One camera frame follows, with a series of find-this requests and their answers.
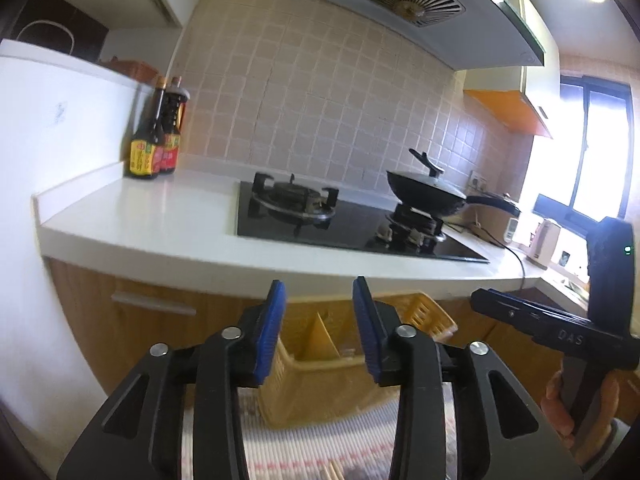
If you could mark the dark soy sauce bottle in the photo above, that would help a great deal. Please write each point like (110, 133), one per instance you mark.
(146, 145)

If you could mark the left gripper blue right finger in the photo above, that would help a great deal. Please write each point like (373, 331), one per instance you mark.
(369, 326)

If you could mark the beige rice cooker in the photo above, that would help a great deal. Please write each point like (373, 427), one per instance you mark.
(506, 219)

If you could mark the white range hood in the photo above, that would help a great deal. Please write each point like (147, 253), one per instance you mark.
(463, 34)

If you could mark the red label sauce bottle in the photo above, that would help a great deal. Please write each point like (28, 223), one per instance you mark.
(174, 107)

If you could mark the cream electric kettle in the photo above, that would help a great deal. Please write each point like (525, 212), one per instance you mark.
(544, 242)

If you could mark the striped woven table mat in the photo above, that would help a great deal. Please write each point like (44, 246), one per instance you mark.
(356, 447)

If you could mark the yellow plastic utensil basket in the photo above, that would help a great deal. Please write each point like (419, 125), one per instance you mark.
(300, 391)

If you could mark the black gas stove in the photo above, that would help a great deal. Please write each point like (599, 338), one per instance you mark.
(288, 212)

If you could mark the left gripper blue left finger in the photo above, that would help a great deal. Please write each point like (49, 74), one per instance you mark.
(267, 328)

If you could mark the brown woven tray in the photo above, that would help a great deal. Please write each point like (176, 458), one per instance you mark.
(136, 70)

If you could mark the black wok with handle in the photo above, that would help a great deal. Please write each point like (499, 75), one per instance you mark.
(434, 195)

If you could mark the orange wall cabinet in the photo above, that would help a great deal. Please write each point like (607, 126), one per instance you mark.
(525, 99)

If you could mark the person right hand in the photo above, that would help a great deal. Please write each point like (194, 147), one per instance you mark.
(605, 431)

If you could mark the silver left drawer handle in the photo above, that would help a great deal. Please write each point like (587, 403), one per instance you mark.
(153, 304)

